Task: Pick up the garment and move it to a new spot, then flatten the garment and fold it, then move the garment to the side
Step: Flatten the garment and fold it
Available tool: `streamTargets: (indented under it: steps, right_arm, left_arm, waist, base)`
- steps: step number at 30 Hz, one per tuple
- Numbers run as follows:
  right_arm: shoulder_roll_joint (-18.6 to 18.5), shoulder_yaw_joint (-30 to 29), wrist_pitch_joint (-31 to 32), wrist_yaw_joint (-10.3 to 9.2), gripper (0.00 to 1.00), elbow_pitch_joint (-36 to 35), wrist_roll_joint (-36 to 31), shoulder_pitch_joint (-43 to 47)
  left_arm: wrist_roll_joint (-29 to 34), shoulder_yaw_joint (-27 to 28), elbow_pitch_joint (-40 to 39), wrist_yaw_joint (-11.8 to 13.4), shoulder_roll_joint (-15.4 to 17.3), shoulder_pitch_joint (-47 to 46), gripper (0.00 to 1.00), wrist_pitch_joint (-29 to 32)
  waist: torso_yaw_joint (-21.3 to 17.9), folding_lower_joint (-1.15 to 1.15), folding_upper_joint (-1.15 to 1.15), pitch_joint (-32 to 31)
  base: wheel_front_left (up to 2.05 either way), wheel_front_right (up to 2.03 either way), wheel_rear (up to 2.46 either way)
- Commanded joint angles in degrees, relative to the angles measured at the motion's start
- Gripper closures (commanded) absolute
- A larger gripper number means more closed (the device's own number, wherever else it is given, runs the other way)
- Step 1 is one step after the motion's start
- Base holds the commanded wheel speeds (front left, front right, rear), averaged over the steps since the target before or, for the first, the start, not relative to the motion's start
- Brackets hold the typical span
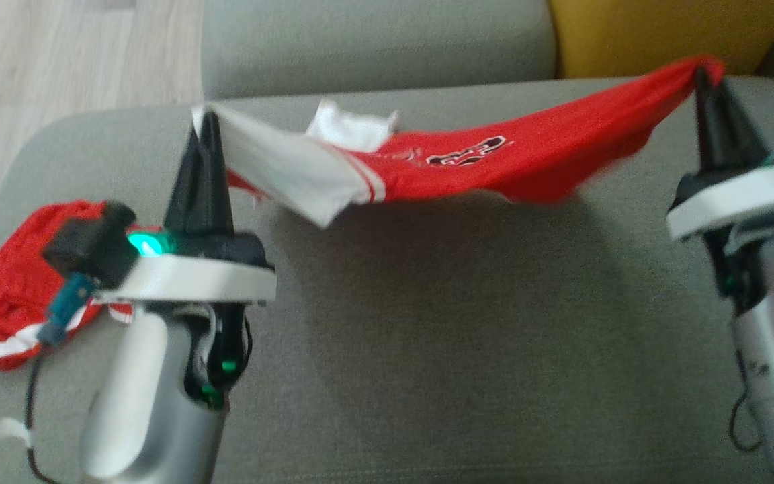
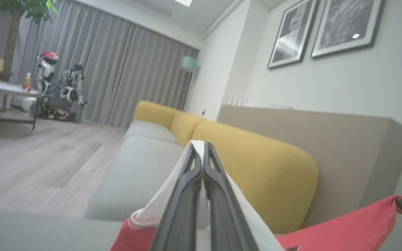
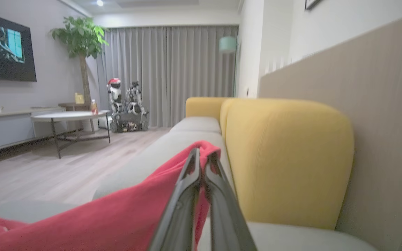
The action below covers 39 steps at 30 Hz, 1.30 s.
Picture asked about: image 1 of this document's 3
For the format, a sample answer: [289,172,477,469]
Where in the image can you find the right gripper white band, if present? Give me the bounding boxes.
[666,65,774,243]

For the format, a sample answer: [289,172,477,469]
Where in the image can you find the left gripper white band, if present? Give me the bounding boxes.
[93,110,277,307]

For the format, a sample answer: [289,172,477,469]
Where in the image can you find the red shirt with white sleeves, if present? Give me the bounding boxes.
[191,55,728,229]

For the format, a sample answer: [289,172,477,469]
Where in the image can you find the red shorts with white stripes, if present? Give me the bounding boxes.
[0,199,135,372]

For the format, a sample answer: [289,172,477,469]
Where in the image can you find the large yellow sofa back cushion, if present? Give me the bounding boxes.
[548,0,774,80]

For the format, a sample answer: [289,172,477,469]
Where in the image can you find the grey sofa seat cushion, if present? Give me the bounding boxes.
[201,0,557,102]

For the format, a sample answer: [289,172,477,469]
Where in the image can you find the large grey sofa chaise cushion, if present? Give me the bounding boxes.
[0,74,774,484]

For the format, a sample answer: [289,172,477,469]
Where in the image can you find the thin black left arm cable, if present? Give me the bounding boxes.
[23,343,60,484]

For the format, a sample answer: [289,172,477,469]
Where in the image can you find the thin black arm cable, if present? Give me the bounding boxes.
[727,350,765,454]
[23,343,60,484]

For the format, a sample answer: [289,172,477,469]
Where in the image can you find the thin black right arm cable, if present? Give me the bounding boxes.
[727,350,765,454]

